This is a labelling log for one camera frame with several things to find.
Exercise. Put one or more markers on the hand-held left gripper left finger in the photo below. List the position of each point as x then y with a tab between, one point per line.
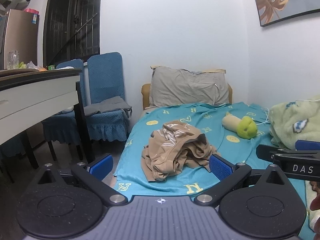
101	167

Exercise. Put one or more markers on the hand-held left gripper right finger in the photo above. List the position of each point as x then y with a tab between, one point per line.
221	168

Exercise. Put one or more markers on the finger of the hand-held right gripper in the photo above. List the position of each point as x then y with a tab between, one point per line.
267	151
307	145

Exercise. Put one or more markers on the tan t-shirt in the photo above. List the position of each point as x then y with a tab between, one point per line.
175	152

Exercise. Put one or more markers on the person's right hand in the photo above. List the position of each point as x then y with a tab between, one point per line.
315	203

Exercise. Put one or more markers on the teal printed bed sheet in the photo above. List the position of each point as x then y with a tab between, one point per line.
225	192

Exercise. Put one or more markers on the green fleece dinosaur blanket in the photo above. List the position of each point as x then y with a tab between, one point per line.
292	122

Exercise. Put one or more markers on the green and beige plush toy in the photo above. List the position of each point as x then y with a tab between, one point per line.
243	127

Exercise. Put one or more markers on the grey cloth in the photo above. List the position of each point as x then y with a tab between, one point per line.
107	106

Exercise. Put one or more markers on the blue covered chair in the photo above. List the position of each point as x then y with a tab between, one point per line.
71	63
105	80

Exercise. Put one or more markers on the grey pillow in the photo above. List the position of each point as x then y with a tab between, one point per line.
187	87

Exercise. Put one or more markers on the green can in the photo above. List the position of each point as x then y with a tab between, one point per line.
51	67

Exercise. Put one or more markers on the clear plastic bag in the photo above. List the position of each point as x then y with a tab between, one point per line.
32	65

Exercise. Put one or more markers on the clear glass vase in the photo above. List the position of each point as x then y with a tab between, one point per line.
13	60

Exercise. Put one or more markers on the dark grilled window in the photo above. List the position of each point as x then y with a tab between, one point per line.
72	22

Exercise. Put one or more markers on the bronze refrigerator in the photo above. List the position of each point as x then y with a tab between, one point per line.
22	37

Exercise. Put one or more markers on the pink container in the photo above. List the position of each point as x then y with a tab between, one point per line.
31	11

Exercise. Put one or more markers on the framed leaf wall picture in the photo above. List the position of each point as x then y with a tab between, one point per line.
275	0

